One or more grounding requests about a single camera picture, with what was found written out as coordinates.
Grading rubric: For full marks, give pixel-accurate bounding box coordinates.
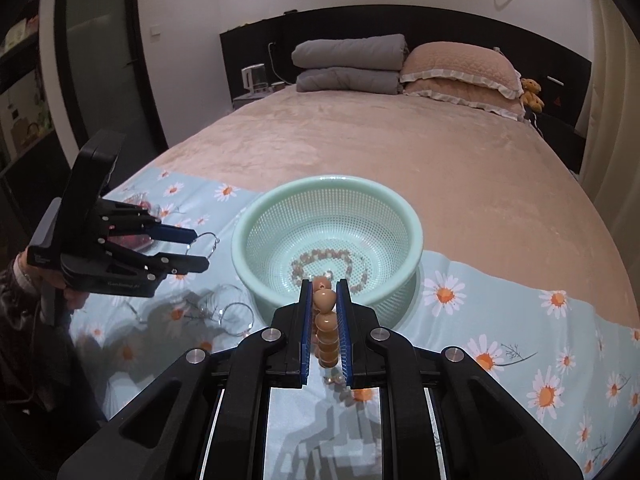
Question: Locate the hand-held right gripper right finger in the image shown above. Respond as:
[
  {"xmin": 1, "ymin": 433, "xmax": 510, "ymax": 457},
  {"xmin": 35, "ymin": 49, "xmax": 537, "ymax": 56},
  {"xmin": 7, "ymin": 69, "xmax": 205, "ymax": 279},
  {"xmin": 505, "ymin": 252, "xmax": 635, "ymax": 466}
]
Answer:
[{"xmin": 336, "ymin": 278, "xmax": 591, "ymax": 480}]

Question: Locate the person's left forearm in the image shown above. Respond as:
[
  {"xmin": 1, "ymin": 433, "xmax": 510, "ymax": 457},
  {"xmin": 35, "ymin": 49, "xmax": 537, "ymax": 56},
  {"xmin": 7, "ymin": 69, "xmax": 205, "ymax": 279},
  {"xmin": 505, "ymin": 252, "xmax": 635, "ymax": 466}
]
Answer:
[{"xmin": 0, "ymin": 252, "xmax": 66, "ymax": 346}]

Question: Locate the white kettle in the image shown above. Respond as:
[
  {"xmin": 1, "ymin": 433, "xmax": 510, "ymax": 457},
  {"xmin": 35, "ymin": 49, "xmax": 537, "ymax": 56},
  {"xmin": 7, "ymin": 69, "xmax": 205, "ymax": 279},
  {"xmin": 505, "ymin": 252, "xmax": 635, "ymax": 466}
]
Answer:
[{"xmin": 241, "ymin": 63, "xmax": 268, "ymax": 93}]

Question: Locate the thin silver bangle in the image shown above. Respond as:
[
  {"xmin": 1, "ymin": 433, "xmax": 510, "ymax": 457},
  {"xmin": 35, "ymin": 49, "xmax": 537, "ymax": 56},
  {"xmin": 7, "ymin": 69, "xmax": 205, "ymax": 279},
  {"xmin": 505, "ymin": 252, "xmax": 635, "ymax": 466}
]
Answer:
[{"xmin": 186, "ymin": 231, "xmax": 221, "ymax": 261}]

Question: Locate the clear box of red beads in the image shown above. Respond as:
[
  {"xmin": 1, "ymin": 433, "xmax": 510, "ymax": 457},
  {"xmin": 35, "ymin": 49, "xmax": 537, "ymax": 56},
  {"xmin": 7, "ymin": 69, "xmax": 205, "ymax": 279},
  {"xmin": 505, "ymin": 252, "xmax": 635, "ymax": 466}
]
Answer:
[{"xmin": 117, "ymin": 195, "xmax": 173, "ymax": 253}]

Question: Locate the grey folded quilt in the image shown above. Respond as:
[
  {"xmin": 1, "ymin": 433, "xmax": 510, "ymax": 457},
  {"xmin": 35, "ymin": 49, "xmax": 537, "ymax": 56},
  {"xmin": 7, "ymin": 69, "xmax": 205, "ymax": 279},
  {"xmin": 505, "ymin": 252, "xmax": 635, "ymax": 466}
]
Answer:
[
  {"xmin": 296, "ymin": 69, "xmax": 403, "ymax": 95},
  {"xmin": 291, "ymin": 34, "xmax": 410, "ymax": 72}
]

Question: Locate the yellow teddy bear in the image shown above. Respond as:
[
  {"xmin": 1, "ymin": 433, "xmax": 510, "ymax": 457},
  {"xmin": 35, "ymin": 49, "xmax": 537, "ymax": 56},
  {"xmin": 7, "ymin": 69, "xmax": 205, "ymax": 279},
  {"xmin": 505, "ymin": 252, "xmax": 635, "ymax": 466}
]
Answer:
[{"xmin": 520, "ymin": 77, "xmax": 546, "ymax": 113}]

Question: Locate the pink bed blanket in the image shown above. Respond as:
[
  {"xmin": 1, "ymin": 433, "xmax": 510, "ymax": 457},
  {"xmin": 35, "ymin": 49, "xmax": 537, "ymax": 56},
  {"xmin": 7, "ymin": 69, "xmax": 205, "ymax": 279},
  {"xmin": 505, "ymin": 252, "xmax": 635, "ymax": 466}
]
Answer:
[{"xmin": 145, "ymin": 82, "xmax": 626, "ymax": 331}]

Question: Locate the dark framed glass door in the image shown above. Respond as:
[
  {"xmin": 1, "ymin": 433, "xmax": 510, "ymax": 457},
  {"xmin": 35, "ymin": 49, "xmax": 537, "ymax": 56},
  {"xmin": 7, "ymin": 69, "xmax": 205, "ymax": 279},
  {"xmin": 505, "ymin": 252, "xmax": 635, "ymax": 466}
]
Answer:
[{"xmin": 54, "ymin": 0, "xmax": 168, "ymax": 156}]

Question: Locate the black storage shelf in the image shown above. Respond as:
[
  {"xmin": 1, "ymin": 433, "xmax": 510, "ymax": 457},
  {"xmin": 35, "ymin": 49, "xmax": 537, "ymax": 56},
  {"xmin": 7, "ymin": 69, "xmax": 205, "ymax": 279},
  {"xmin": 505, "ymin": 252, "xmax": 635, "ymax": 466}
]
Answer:
[{"xmin": 0, "ymin": 10, "xmax": 66, "ymax": 176}]

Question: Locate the green plastic colander basket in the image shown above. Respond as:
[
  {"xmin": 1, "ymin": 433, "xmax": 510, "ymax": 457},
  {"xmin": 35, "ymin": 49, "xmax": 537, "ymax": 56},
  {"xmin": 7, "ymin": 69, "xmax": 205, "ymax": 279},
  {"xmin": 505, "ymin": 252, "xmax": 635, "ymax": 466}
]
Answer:
[{"xmin": 231, "ymin": 175, "xmax": 425, "ymax": 328}]

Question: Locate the pink bead bracelet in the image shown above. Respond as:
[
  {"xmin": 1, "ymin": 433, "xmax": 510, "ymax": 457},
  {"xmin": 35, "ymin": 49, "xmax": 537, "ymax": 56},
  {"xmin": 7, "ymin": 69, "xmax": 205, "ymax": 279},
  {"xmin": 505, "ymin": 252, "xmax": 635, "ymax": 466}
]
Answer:
[{"xmin": 290, "ymin": 246, "xmax": 372, "ymax": 292}]

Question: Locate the black headboard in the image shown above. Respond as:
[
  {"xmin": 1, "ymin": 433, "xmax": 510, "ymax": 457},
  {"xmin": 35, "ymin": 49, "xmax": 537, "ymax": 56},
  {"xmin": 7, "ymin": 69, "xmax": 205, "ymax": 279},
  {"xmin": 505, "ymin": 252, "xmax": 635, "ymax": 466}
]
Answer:
[{"xmin": 220, "ymin": 7, "xmax": 593, "ymax": 111}]

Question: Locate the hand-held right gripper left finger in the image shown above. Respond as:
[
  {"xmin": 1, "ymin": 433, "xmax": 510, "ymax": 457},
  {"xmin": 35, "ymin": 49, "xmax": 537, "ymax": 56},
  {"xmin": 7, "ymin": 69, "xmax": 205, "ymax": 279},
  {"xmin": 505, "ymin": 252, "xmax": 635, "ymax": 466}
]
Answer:
[{"xmin": 57, "ymin": 279, "xmax": 313, "ymax": 480}]

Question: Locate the cream curtain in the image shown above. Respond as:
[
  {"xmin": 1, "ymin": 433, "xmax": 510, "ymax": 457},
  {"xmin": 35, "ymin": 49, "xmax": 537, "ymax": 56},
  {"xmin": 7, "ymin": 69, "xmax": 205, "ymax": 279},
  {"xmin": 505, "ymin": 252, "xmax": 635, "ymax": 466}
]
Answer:
[{"xmin": 575, "ymin": 0, "xmax": 640, "ymax": 211}]

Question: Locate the person's left hand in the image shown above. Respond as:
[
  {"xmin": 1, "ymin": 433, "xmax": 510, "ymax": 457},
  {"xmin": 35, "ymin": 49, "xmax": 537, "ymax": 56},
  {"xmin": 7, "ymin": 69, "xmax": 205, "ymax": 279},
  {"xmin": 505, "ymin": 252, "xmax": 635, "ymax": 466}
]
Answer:
[{"xmin": 62, "ymin": 288, "xmax": 88, "ymax": 315}]

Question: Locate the grey nightstand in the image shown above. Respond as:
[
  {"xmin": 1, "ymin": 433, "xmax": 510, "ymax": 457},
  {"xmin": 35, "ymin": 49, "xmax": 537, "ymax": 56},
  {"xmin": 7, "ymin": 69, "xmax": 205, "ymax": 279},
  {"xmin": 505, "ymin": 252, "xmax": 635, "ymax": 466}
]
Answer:
[{"xmin": 232, "ymin": 90, "xmax": 281, "ymax": 111}]

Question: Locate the orange bead bracelet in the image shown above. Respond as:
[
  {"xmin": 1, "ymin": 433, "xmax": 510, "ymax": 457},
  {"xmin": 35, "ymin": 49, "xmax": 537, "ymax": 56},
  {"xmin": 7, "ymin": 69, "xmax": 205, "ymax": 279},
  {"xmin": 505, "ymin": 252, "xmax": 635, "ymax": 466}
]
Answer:
[{"xmin": 311, "ymin": 275, "xmax": 342, "ymax": 386}]

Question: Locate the pink frilled pillow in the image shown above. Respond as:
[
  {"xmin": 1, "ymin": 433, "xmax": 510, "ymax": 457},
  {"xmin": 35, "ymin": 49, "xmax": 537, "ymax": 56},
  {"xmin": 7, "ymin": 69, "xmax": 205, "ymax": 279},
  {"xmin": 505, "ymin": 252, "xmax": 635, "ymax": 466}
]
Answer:
[
  {"xmin": 402, "ymin": 80, "xmax": 523, "ymax": 121},
  {"xmin": 400, "ymin": 41, "xmax": 523, "ymax": 101}
]

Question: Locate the daisy print cloth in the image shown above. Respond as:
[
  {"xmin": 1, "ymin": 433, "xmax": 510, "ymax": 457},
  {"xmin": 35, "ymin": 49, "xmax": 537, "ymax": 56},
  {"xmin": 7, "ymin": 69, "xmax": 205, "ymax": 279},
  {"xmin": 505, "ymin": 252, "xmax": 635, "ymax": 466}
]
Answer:
[{"xmin": 65, "ymin": 167, "xmax": 640, "ymax": 480}]

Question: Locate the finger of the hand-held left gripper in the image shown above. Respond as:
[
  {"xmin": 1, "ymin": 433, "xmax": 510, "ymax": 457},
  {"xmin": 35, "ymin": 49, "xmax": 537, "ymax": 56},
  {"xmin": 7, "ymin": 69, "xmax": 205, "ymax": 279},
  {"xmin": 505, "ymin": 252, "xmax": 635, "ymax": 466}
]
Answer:
[
  {"xmin": 102, "ymin": 252, "xmax": 211, "ymax": 297},
  {"xmin": 100, "ymin": 199, "xmax": 198, "ymax": 246}
]

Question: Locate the dark nightstand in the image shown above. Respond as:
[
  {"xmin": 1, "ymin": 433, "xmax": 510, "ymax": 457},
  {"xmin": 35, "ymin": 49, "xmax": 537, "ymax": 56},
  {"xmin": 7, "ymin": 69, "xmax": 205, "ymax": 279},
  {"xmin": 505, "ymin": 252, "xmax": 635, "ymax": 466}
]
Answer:
[{"xmin": 537, "ymin": 110, "xmax": 586, "ymax": 176}]

